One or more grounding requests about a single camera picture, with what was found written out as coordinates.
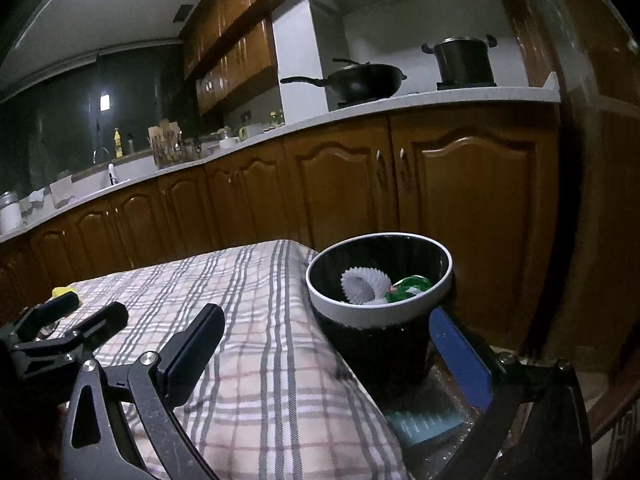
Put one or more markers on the black cooking pot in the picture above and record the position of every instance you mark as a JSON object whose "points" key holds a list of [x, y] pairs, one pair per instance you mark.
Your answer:
{"points": [[462, 60]]}

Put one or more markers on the green snack packet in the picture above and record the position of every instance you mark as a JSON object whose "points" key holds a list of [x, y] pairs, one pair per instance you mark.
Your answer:
{"points": [[410, 287]]}

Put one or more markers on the black white-rimmed waste bin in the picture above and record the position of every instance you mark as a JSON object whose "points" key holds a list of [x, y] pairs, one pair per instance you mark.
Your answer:
{"points": [[380, 345]]}

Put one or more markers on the wooden lower kitchen cabinets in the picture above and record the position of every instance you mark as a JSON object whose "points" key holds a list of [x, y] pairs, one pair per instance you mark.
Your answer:
{"points": [[340, 185]]}

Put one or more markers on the ceiling vent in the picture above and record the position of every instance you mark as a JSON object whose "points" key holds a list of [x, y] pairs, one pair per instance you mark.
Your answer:
{"points": [[182, 12]]}

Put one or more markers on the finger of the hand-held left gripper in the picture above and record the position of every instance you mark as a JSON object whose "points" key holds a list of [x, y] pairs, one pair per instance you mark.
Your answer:
{"points": [[100, 325], [50, 315]]}

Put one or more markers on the steel bottle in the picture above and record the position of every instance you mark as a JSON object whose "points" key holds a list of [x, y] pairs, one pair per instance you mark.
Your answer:
{"points": [[130, 145]]}

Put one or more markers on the yellow bottle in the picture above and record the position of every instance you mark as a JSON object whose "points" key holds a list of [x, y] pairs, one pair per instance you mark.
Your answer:
{"points": [[118, 145]]}

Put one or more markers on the utensil holder with utensils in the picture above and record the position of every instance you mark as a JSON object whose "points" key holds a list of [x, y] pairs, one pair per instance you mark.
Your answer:
{"points": [[165, 147]]}

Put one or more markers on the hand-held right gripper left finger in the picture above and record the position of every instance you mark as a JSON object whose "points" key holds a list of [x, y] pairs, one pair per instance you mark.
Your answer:
{"points": [[195, 345]]}

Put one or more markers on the white kitchen countertop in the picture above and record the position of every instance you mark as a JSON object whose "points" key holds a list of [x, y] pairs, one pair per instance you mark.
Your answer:
{"points": [[450, 96]]}

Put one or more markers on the yellow snack packet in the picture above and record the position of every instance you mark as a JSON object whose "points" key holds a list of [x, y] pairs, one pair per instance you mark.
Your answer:
{"points": [[62, 292]]}

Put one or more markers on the teal box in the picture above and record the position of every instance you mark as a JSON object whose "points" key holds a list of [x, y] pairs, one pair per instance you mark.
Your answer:
{"points": [[425, 422]]}

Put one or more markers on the dark window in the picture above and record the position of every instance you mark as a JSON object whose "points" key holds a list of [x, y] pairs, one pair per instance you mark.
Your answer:
{"points": [[60, 125]]}

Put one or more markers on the kitchen faucet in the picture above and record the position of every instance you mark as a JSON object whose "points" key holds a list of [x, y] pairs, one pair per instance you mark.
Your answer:
{"points": [[111, 172]]}

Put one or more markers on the black wok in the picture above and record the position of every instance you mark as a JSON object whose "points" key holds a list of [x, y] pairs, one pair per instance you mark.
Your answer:
{"points": [[365, 82]]}

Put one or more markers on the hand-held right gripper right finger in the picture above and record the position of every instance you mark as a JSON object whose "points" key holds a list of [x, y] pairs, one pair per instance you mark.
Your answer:
{"points": [[460, 355]]}

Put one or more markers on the white jar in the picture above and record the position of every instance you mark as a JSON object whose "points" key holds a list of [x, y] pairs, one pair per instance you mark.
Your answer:
{"points": [[10, 215]]}

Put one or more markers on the plaid tablecloth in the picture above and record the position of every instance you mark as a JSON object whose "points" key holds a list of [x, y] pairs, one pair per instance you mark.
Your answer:
{"points": [[260, 360]]}

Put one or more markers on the wooden upper kitchen cabinets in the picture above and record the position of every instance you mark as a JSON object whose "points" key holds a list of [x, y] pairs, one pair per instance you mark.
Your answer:
{"points": [[240, 55]]}

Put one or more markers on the green cup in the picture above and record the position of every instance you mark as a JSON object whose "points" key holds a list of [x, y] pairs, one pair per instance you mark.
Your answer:
{"points": [[243, 133]]}

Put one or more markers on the wooden kitchen cabinets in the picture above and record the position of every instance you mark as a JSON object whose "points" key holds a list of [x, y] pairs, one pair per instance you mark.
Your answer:
{"points": [[340, 185], [240, 55]]}

